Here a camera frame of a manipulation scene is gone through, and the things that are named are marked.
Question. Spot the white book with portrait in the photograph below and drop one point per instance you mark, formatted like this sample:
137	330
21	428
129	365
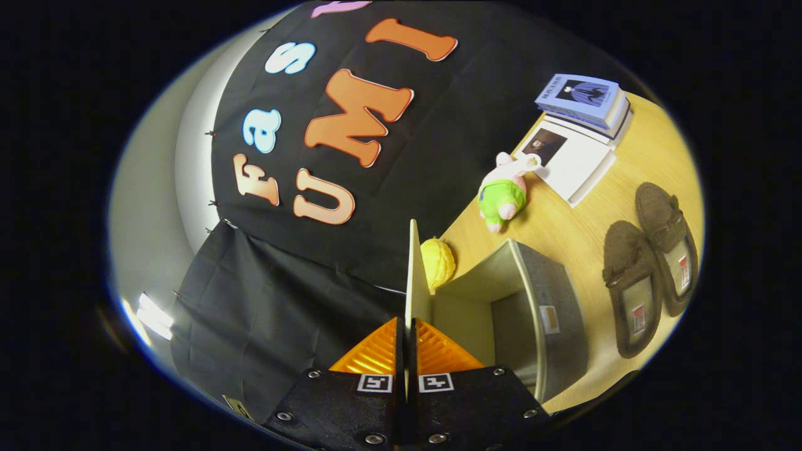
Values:
576	163

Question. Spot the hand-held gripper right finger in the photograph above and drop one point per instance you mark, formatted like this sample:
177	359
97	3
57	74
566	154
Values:
414	357

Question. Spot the yellow knitted ball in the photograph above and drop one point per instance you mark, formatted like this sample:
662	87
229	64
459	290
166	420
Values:
438	263

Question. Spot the pink and green plush toy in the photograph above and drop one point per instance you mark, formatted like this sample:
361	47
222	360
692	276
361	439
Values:
501	197

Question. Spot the brown fuzzy shoe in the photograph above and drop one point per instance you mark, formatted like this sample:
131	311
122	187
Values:
658	207
626	263

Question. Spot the light blue book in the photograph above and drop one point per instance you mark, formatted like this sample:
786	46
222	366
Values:
576	94

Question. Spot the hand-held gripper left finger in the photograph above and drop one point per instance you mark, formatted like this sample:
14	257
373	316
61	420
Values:
398	357

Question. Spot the grey fabric storage box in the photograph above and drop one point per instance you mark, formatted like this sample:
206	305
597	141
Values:
539	294

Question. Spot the black backdrop cloth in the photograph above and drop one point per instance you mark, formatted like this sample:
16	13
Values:
438	156

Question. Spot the dark blue cover book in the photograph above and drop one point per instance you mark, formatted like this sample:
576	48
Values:
617	119

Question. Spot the row of black cloth clips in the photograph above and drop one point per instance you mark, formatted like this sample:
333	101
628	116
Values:
210	133

